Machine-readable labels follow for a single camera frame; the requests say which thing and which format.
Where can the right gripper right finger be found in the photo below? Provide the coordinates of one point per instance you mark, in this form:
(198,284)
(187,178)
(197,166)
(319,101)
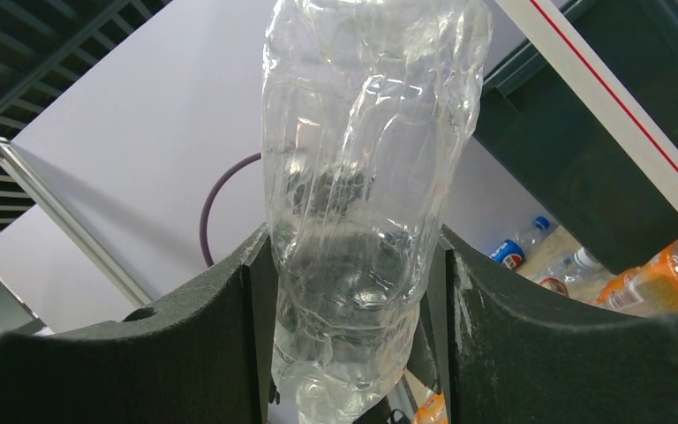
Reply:
(509,351)

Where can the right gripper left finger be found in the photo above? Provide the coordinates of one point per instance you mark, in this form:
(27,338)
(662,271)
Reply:
(200,354)

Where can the clear Pocari Sweat bottle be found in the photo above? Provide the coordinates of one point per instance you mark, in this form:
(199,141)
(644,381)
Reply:
(366,107)

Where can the orange label bottle near bin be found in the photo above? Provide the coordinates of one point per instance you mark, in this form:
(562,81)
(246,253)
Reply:
(649,290)

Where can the dark green plastic bin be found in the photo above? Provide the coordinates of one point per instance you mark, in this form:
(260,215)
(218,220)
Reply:
(542,134)

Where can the orange label bottle centre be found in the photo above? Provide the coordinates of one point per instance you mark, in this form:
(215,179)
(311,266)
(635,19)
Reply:
(433,411)

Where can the crushed clear bottle left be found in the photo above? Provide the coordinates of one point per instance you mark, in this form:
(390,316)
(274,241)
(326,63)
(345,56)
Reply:
(577,275)

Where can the Pepsi bottle by wall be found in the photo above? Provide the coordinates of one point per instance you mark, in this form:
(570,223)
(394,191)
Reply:
(513,252)

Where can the white PVC pipe frame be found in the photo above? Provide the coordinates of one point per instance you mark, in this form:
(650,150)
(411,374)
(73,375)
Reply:
(609,101)

